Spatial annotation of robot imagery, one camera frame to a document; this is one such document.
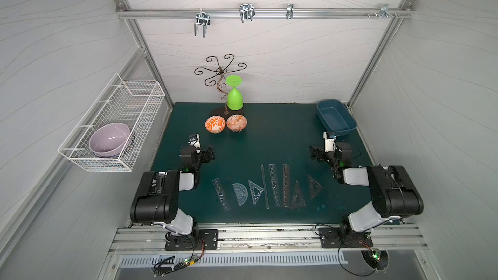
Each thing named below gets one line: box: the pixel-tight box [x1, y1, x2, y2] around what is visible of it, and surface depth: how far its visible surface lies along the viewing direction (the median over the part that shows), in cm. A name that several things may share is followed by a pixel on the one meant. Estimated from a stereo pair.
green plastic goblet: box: [225, 74, 244, 111], surface depth 94 cm
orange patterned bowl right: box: [226, 114, 248, 133], surface depth 111 cm
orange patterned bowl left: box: [204, 115, 227, 135], surface depth 110 cm
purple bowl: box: [88, 122, 131, 158], surface depth 61 cm
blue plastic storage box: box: [315, 98, 357, 137], surface depth 117 cm
